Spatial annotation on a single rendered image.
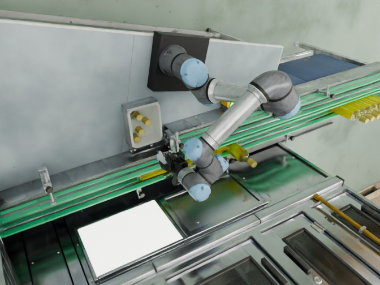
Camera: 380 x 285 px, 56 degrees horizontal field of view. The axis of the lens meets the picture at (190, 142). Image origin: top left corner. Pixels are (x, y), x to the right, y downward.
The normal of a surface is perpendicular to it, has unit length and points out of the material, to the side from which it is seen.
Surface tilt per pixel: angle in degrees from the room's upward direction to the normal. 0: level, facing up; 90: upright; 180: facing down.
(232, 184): 90
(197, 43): 2
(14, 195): 90
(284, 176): 91
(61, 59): 0
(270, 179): 91
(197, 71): 5
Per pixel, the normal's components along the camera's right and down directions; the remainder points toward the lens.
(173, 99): 0.49, 0.44
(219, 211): -0.04, -0.85
